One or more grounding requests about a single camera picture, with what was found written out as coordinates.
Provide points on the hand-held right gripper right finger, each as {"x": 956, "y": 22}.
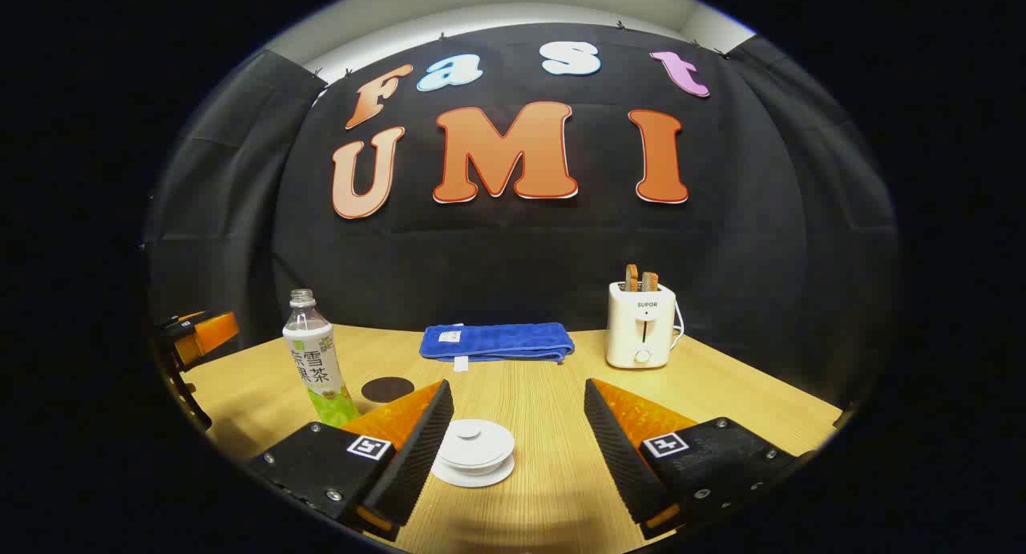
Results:
{"x": 613, "y": 450}

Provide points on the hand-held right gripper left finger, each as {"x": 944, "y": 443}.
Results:
{"x": 421, "y": 450}

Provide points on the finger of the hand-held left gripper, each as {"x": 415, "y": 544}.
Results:
{"x": 210, "y": 333}

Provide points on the white teacup lid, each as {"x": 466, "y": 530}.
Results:
{"x": 474, "y": 442}

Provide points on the dark round coaster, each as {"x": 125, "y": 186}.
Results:
{"x": 386, "y": 389}

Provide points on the clear water bottle green label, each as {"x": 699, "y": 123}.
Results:
{"x": 317, "y": 361}

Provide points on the white saucer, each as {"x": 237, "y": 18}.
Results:
{"x": 473, "y": 480}

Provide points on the white toaster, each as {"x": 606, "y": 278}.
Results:
{"x": 640, "y": 329}

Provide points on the blue folded towel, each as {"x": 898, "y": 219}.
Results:
{"x": 497, "y": 341}

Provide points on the brown toast slice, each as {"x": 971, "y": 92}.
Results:
{"x": 650, "y": 281}
{"x": 632, "y": 277}

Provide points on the black backdrop cloth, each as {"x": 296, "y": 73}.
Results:
{"x": 497, "y": 257}

